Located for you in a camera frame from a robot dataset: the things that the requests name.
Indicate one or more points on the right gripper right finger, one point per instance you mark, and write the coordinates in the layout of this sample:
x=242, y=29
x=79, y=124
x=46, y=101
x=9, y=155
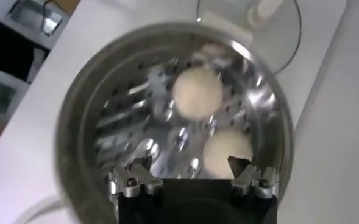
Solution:
x=249, y=178

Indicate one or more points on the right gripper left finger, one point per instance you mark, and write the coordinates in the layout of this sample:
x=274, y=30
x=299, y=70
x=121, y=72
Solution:
x=142, y=179

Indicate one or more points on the white steamed baozi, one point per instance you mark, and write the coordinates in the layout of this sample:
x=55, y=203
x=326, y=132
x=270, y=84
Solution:
x=222, y=149
x=197, y=92

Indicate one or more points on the dark robot base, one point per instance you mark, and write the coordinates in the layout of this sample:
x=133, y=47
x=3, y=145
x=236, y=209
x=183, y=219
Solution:
x=8, y=48

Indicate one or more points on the stainless steel steamer basket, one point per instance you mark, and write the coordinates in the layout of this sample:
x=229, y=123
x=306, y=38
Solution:
x=84, y=121

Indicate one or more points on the white round plate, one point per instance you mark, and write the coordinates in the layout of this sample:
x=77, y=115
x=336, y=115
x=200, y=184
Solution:
x=48, y=213

